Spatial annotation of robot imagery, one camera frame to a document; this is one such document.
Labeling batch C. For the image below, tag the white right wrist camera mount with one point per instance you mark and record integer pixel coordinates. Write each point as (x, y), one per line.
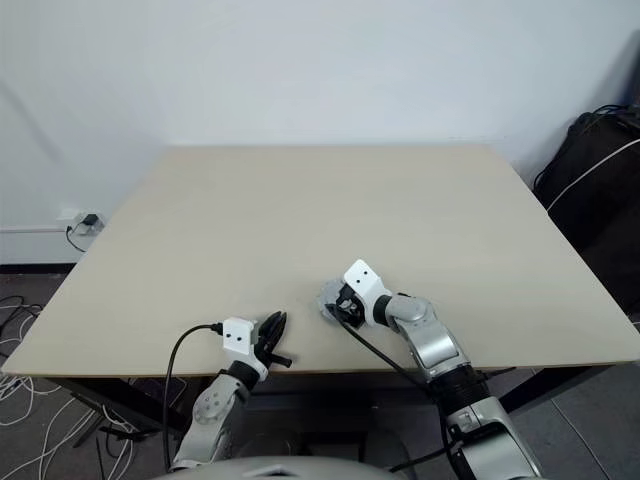
(365, 282)

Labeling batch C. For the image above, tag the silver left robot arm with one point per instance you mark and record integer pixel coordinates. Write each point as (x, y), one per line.
(215, 400)

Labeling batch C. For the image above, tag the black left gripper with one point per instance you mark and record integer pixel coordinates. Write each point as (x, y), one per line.
(270, 354)

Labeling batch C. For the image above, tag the black fabric bag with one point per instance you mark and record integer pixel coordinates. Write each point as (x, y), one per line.
(600, 210)

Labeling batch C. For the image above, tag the silver round motor lid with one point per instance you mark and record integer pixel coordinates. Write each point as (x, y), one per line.
(329, 292)

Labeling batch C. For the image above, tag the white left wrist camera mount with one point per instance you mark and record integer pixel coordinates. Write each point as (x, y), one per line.
(239, 337)

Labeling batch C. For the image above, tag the silver robot torso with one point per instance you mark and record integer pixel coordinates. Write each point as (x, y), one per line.
(280, 462)

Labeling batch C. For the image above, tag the grey motor housing copper windings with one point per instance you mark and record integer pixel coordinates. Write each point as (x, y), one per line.
(322, 311)

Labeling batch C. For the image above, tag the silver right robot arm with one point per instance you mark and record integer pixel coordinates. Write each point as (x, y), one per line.
(440, 345)

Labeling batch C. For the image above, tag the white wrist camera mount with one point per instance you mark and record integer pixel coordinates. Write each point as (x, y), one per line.
(239, 337)
(365, 282)

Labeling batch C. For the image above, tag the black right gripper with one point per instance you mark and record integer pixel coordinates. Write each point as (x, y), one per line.
(352, 310)

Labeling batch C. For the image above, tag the black metal table frame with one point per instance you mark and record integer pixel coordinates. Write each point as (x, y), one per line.
(125, 400)

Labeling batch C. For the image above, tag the white wall power outlet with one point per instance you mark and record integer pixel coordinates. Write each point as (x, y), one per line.
(75, 217)

